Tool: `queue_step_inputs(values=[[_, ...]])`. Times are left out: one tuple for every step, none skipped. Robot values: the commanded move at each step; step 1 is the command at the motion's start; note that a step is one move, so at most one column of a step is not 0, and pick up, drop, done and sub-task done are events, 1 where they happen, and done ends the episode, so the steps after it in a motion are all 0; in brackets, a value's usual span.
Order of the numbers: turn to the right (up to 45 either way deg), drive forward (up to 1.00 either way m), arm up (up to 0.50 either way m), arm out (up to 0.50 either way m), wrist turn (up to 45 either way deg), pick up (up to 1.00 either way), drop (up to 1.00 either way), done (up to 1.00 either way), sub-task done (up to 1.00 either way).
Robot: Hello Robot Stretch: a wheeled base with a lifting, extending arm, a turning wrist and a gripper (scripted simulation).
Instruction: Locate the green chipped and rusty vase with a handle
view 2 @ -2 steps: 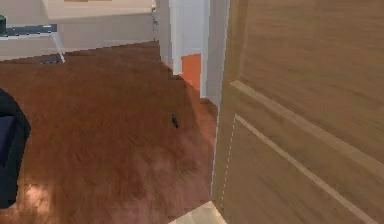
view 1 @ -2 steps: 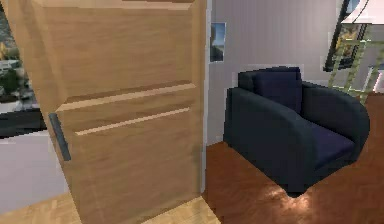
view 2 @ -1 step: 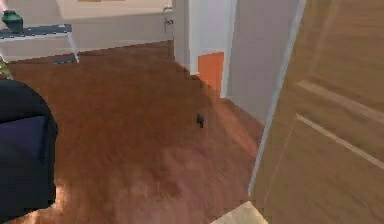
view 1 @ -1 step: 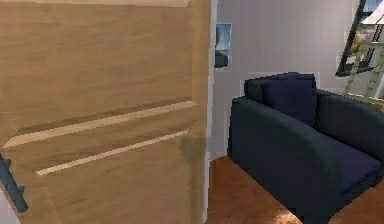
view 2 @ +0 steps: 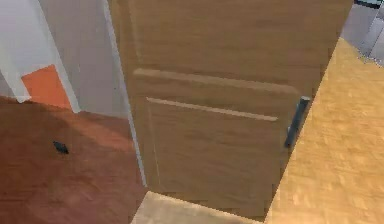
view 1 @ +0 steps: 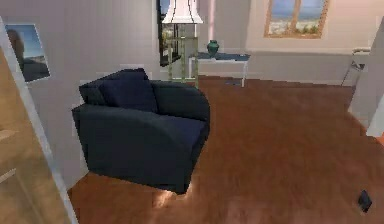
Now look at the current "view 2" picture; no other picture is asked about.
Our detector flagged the brown wooden room door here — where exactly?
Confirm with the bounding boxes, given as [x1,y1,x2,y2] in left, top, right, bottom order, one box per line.
[107,0,355,222]

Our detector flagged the small black object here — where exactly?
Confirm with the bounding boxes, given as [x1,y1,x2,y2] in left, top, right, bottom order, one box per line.
[52,140,70,155]

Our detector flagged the dark grey door handle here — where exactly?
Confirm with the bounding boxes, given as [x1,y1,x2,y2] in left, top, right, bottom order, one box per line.
[284,95,312,149]

